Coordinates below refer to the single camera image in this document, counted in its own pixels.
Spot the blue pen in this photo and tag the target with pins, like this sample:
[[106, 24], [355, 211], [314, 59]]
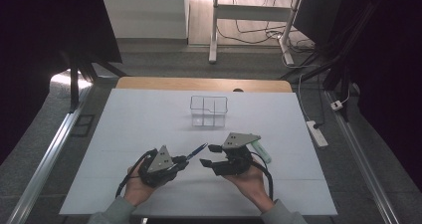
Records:
[[197, 150]]

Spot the person's right hand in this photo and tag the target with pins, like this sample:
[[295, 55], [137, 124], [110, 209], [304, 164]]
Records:
[[252, 184]]

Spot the white power strip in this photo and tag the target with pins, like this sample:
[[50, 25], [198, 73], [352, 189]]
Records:
[[317, 134]]

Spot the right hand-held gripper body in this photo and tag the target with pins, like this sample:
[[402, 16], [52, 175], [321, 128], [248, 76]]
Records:
[[237, 162]]

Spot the black metal stand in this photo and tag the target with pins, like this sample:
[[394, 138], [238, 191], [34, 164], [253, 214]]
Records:
[[335, 74], [74, 88]]

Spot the black floor plate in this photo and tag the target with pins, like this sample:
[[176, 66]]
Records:
[[83, 125]]

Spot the clear plastic desk organizer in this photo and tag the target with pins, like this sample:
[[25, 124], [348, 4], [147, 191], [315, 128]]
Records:
[[209, 112]]

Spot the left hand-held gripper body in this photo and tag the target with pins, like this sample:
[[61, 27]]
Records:
[[161, 161]]

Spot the white panel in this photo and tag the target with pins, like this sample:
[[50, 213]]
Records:
[[146, 15]]

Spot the small white adapter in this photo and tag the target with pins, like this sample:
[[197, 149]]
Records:
[[336, 105]]

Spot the dark curtain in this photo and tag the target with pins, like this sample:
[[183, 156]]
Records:
[[33, 51], [391, 68]]

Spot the green highlighter marker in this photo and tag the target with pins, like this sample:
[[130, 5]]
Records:
[[263, 152]]

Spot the person's left hand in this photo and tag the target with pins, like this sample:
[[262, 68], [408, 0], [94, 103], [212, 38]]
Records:
[[134, 190]]

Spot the white metal desk frame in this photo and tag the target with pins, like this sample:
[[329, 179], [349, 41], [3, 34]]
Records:
[[252, 12]]

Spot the aluminium rail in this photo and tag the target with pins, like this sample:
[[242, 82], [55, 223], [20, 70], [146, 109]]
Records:
[[361, 157], [49, 157]]

